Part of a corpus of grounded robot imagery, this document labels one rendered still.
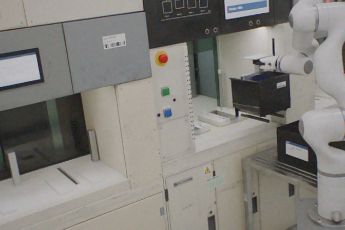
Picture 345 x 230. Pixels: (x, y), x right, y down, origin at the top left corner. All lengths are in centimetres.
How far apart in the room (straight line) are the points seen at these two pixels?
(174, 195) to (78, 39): 88
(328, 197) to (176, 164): 74
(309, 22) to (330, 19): 7
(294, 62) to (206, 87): 116
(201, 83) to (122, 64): 138
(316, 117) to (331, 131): 7
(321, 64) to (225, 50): 116
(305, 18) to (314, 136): 42
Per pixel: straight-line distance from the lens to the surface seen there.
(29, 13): 177
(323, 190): 178
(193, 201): 229
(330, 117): 167
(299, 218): 184
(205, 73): 315
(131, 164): 203
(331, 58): 170
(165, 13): 201
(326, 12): 173
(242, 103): 233
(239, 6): 226
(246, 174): 240
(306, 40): 200
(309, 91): 269
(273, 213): 272
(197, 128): 245
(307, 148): 218
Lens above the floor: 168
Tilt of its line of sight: 17 degrees down
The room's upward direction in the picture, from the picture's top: 6 degrees counter-clockwise
